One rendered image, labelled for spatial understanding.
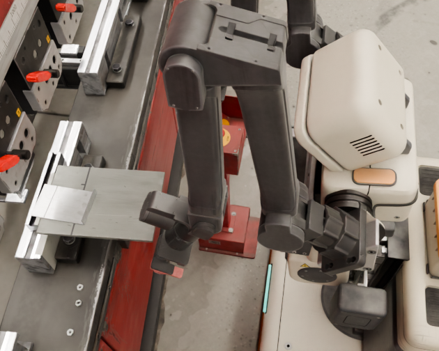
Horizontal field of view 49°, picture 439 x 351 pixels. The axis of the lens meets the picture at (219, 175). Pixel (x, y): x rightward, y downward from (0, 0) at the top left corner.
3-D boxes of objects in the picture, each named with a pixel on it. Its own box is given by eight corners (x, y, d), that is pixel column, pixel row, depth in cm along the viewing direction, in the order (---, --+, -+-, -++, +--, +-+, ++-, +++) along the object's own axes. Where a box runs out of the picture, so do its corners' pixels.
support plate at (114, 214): (152, 242, 106) (152, 240, 105) (37, 234, 108) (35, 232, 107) (165, 173, 116) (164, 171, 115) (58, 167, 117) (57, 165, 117)
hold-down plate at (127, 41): (125, 88, 146) (122, 81, 143) (107, 88, 146) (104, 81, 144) (142, 21, 162) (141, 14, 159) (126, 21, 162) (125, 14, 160)
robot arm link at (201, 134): (208, 67, 47) (225, -3, 53) (151, 62, 48) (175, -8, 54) (220, 246, 84) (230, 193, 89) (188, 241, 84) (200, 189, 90)
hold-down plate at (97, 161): (79, 264, 116) (75, 259, 114) (57, 262, 117) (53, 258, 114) (106, 161, 132) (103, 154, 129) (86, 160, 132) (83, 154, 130)
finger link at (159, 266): (139, 277, 100) (152, 265, 93) (148, 246, 104) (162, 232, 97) (169, 286, 102) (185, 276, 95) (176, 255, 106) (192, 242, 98)
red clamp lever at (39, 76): (38, 74, 89) (59, 69, 98) (17, 72, 89) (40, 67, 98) (39, 83, 89) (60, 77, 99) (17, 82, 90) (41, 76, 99)
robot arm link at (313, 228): (329, 239, 79) (331, 210, 82) (283, 214, 75) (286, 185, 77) (291, 251, 86) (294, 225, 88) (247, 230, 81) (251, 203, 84)
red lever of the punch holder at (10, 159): (3, 164, 78) (30, 148, 88) (-22, 162, 79) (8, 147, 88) (3, 174, 79) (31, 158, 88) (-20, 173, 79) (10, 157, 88)
